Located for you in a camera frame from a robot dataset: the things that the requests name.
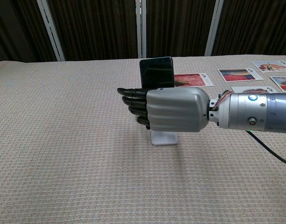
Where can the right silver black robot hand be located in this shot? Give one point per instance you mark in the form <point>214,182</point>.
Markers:
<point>177,109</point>

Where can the black smartphone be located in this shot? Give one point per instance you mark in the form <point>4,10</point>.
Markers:
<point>156,73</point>

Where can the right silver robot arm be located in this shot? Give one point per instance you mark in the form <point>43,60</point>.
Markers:
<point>257,113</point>

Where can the white phone stand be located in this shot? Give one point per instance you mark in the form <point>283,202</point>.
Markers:
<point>163,138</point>

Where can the red corridor postcard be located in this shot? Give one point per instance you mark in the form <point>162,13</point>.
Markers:
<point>238,74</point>

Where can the marble bridge postcard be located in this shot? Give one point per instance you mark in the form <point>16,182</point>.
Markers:
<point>252,89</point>

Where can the dark brown curtain panel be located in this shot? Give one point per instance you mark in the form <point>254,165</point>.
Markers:
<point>96,28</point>
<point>19,30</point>
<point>177,25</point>
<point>257,25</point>

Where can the crane and palace postcard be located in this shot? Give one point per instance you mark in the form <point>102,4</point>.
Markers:
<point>273,66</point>

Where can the beige woven tablecloth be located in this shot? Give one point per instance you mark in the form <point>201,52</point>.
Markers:
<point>86,163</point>

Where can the red gate blue sky postcard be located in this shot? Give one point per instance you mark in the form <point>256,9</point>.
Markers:
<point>283,84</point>

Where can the red wall postcard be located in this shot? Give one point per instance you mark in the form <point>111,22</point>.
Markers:
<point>191,79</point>

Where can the white metal partition post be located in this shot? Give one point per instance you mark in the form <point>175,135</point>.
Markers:
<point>141,28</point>
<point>214,28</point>
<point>50,30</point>

